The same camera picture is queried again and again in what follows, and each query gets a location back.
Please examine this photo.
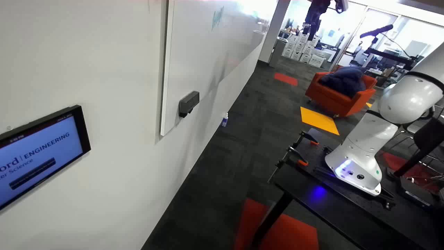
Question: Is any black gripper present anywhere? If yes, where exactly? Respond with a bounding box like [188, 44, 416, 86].
[302, 0, 333, 40]

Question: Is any black whiteboard duster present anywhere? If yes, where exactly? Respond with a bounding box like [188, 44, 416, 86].
[177, 90, 201, 119]

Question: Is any dark blue cushion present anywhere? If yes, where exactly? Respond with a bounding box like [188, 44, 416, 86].
[319, 65, 369, 98]

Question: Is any orange armchair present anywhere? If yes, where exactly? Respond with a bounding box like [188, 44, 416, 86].
[304, 70, 379, 119]

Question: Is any black office desk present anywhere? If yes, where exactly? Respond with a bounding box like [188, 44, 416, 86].
[365, 47, 415, 70]

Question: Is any large white whiteboard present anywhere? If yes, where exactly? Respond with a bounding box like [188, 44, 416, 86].
[158, 0, 279, 137]

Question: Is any black metal table leg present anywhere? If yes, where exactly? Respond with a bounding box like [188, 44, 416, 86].
[248, 191, 294, 250]

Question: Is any orange-handled black clamp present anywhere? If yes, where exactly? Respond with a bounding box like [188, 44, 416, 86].
[281, 144, 311, 169]
[297, 129, 320, 147]

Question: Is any wall-mounted tablet display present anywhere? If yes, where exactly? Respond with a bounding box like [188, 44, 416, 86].
[0, 104, 93, 212]

